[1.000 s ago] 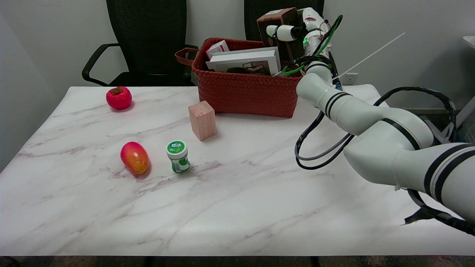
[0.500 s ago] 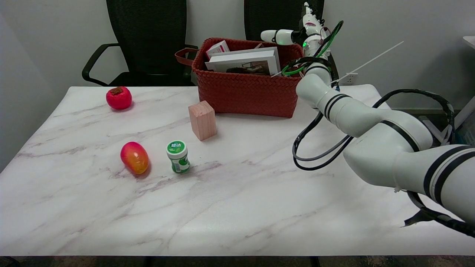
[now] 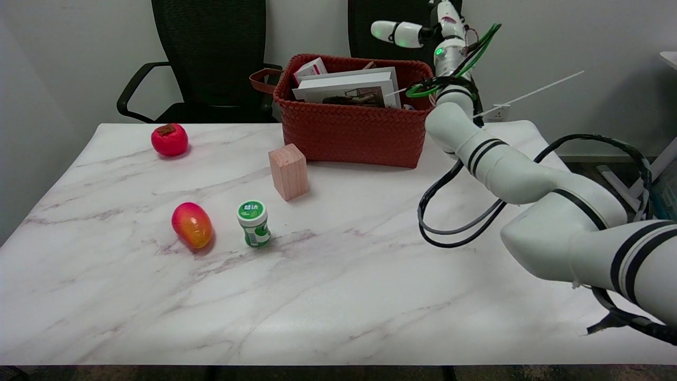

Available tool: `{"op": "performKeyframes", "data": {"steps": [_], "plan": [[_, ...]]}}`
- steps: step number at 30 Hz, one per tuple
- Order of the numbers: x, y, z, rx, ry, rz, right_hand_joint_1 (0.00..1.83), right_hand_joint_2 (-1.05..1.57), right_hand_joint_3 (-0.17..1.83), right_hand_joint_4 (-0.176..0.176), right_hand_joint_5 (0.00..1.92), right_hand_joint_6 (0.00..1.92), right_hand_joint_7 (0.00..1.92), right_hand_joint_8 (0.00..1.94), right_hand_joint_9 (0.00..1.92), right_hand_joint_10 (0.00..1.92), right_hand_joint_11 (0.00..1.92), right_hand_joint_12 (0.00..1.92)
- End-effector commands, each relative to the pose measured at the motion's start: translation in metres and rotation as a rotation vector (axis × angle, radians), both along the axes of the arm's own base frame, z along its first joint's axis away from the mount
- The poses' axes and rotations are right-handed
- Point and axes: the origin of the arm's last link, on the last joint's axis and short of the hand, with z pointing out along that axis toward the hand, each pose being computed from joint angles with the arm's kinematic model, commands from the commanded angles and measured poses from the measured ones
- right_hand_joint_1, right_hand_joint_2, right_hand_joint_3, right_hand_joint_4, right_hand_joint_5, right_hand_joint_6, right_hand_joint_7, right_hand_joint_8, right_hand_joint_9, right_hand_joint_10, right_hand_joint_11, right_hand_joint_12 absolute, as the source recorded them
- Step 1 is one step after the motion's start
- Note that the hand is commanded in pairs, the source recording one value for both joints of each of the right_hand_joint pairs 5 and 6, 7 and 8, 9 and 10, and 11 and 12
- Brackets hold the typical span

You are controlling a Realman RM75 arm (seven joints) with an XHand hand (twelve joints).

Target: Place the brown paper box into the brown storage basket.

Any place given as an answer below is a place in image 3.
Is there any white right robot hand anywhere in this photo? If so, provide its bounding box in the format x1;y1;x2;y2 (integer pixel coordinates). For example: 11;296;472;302
370;0;469;49

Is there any small white red box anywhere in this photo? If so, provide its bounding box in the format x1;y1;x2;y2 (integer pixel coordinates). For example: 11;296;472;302
293;57;328;85

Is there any red woven basket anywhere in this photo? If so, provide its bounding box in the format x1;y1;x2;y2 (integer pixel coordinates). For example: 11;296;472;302
249;53;435;169

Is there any blue storage bin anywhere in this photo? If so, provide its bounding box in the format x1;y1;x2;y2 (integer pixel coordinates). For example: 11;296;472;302
652;163;677;222

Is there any black mesh office chair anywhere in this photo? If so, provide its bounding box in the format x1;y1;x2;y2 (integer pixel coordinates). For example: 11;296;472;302
117;0;284;124
347;0;484;128

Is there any pink wooden block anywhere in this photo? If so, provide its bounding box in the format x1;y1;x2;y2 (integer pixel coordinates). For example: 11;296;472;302
268;143;310;202

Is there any white side desk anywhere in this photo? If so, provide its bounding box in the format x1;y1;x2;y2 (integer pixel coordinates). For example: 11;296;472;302
597;51;677;223

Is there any green white gum bottle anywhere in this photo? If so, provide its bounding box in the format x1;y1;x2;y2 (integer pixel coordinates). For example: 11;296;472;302
236;200;272;248

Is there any red persimmon toy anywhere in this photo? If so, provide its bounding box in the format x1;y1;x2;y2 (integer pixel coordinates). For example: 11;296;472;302
151;123;189;157

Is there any red yellow mango toy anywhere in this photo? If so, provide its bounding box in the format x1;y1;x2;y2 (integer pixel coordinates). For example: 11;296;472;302
171;202;214;250

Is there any green black cable bundle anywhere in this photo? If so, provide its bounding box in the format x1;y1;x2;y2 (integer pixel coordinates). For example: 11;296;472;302
405;23;502;99

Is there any white cable tie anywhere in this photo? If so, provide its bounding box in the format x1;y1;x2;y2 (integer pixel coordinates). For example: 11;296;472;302
472;70;585;119

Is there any long black robot cable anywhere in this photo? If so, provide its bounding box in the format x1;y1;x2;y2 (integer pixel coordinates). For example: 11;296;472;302
417;133;653;249

